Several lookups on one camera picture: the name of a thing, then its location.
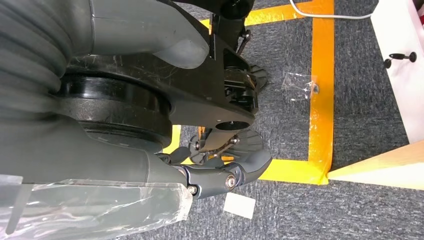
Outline white panel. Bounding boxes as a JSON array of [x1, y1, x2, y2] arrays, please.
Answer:
[[370, 0, 424, 145]]

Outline orange floor tape strip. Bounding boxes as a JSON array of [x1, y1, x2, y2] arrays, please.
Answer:
[[162, 124, 182, 155], [308, 16, 335, 167], [178, 155, 330, 186], [198, 0, 335, 29]]

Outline white paper card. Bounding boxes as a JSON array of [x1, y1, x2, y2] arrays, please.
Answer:
[[222, 192, 257, 220]]

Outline white cable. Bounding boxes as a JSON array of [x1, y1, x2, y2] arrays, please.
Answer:
[[289, 0, 374, 20]]

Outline black hook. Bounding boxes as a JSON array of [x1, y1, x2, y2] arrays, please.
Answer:
[[383, 51, 418, 70]]

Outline clear tape piece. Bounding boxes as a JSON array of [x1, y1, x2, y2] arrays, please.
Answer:
[[282, 72, 320, 102]]

